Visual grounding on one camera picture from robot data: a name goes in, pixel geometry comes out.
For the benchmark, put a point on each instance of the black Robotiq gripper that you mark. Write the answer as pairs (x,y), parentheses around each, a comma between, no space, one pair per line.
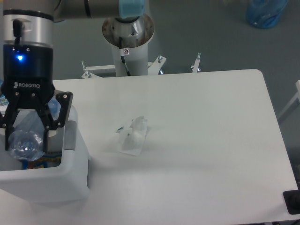
(28,84)

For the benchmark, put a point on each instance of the clear plastic water bottle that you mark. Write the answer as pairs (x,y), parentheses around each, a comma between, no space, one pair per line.
(26,140)

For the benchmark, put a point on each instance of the white tissue wrapper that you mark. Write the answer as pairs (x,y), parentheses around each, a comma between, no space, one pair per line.
(132,135)

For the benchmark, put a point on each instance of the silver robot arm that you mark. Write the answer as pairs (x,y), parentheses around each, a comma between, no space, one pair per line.
(31,22)

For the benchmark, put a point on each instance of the white plastic trash can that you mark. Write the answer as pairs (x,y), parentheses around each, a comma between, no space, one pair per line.
(65,182)

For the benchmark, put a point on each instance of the blue labelled drink bottle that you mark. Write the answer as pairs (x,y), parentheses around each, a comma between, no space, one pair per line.
(3,99)

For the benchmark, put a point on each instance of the colourful snack wrapper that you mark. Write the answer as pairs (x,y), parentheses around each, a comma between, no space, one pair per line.
(46,161)

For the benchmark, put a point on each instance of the blue plastic bag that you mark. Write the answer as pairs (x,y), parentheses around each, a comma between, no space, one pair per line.
(265,14)

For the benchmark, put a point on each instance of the black device at table edge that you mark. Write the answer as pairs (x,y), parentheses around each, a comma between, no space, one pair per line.
(292,201)

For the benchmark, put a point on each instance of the white pedestal base frame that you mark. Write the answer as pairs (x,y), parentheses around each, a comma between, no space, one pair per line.
(122,69)

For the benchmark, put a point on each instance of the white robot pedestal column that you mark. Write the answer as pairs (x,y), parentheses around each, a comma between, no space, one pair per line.
(129,38)

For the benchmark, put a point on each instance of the white furniture frame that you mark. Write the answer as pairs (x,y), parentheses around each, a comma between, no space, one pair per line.
(292,104)

